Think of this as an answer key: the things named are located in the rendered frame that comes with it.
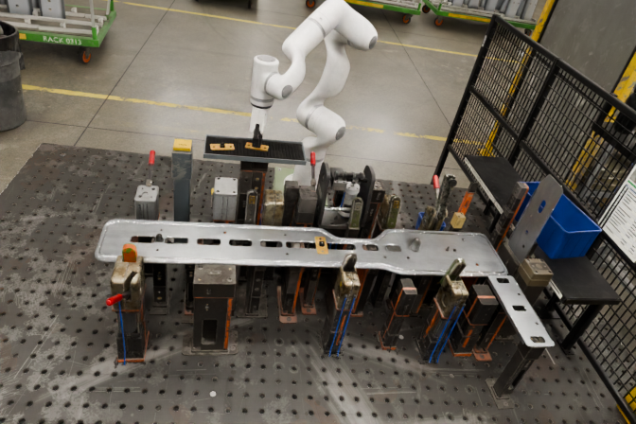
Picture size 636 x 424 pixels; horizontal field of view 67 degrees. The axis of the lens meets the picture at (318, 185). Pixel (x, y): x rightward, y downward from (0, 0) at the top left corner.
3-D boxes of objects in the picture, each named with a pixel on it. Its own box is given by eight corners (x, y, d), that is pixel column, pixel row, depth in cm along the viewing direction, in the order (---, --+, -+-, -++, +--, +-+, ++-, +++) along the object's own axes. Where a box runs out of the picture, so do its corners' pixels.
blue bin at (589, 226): (550, 259, 174) (567, 233, 166) (503, 207, 197) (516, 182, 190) (586, 256, 179) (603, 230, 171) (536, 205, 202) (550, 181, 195)
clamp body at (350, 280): (319, 359, 162) (339, 289, 142) (314, 328, 172) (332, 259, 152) (345, 359, 164) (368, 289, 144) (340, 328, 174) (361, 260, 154)
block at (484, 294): (450, 359, 171) (478, 307, 155) (439, 332, 180) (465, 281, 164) (474, 358, 173) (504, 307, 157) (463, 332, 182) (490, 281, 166)
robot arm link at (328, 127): (310, 144, 221) (321, 98, 207) (340, 164, 213) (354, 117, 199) (292, 151, 213) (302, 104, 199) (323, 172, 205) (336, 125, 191)
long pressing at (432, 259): (89, 268, 140) (89, 264, 139) (106, 219, 158) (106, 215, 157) (511, 277, 168) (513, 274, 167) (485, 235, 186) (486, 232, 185)
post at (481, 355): (476, 361, 172) (507, 308, 156) (465, 335, 181) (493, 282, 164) (492, 361, 173) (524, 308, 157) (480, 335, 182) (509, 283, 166)
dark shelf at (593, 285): (562, 305, 160) (566, 298, 158) (462, 159, 232) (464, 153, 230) (618, 305, 164) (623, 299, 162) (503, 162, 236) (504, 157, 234)
